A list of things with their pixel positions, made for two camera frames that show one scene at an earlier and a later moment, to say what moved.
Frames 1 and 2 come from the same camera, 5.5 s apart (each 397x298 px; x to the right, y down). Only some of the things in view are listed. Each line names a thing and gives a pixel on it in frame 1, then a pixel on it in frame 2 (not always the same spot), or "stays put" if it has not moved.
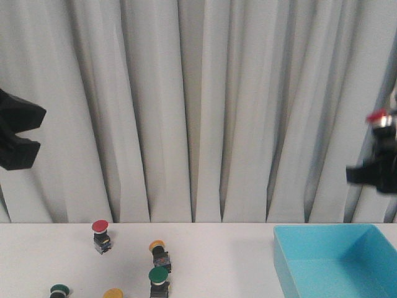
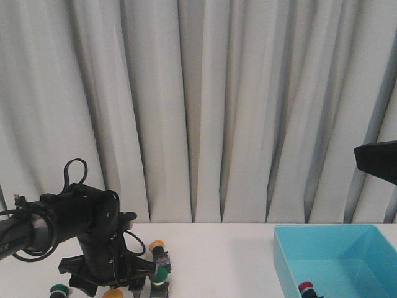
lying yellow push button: [160, 257] stays put
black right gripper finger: [381, 174] -> [379, 159]
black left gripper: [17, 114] -> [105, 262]
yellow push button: [113, 292] stays put
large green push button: [159, 286] stays put
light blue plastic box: [338, 261] stays put
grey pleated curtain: [198, 111] stays put
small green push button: [59, 290] stays put
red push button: [381, 122] -> [306, 290]
